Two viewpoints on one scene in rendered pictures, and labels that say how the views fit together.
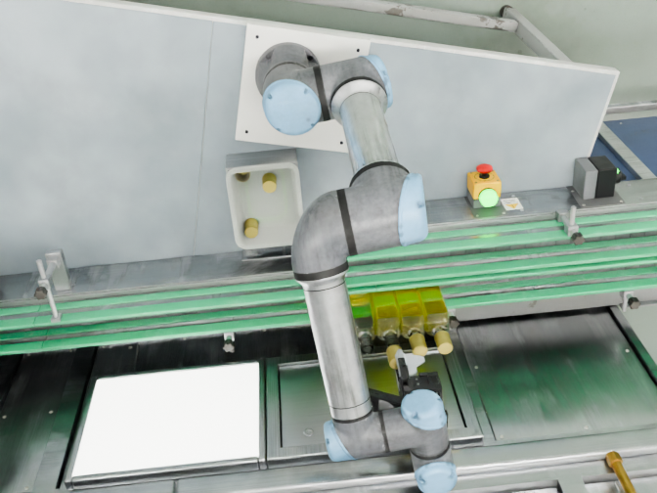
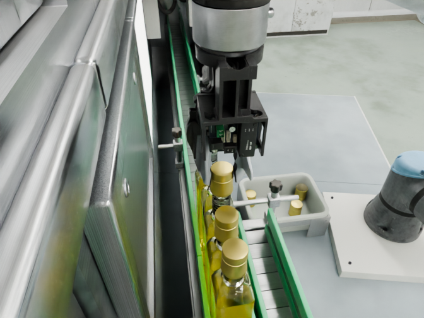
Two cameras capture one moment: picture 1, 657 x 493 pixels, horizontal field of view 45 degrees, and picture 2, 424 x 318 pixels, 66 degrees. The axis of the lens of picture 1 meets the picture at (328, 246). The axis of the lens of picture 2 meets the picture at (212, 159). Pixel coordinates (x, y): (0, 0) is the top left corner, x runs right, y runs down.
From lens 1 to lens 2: 1.65 m
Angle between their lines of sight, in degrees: 62
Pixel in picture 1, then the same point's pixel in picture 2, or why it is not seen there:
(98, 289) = not seen: hidden behind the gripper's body
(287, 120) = (414, 158)
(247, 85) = (369, 197)
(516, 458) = (63, 197)
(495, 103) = not seen: outside the picture
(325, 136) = (350, 249)
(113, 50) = (353, 145)
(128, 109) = (318, 149)
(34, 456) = not seen: hidden behind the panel
